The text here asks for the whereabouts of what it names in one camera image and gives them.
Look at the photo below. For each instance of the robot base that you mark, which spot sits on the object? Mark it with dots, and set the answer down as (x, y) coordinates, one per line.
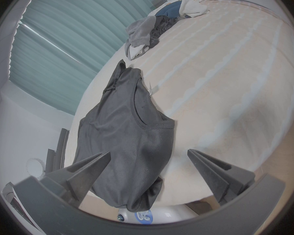
(161, 214)

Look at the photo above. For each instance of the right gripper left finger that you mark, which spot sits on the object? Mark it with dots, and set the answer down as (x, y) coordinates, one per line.
(80, 175)

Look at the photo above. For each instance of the black T-shirt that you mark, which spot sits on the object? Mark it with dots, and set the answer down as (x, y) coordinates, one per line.
(125, 143)

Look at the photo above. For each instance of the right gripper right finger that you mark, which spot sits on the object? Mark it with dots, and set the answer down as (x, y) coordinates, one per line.
(218, 175)

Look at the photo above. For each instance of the black chest of drawers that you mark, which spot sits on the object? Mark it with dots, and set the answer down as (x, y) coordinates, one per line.
(63, 146)

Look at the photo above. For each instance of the grey bedside table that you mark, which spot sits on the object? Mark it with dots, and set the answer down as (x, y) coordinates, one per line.
(159, 1)

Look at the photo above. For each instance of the bed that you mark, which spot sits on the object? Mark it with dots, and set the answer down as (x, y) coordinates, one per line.
(223, 82)

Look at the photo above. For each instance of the pile of clothes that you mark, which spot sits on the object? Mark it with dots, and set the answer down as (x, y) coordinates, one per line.
(142, 30)

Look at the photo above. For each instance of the blue-green curtain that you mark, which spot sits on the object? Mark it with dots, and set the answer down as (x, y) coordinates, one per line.
(51, 70)
(88, 16)

